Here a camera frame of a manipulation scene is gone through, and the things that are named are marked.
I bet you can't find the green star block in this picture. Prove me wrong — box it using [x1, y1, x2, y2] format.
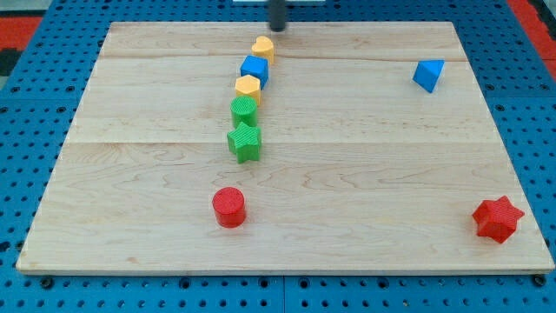
[227, 122, 261, 163]

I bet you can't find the blue triangle block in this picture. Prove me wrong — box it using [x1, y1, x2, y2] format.
[412, 59, 446, 93]

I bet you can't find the red star block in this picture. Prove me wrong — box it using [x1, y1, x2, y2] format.
[472, 196, 525, 244]

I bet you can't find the green cylinder block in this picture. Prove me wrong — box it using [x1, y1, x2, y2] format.
[230, 96, 258, 128]

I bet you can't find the red cylinder block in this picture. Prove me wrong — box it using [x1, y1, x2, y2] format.
[212, 187, 247, 228]

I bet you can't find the wooden board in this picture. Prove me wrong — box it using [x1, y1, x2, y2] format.
[17, 22, 554, 276]

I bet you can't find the yellow hexagon block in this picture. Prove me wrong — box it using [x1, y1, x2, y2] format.
[235, 75, 261, 106]

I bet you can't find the blue cube block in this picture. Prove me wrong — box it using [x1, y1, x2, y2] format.
[240, 55, 269, 90]

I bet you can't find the yellow heart block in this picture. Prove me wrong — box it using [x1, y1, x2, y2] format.
[251, 36, 275, 65]

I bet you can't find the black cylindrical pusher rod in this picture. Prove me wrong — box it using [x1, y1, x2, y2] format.
[268, 0, 287, 32]

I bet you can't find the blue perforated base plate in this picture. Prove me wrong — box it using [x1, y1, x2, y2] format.
[1, 0, 555, 312]

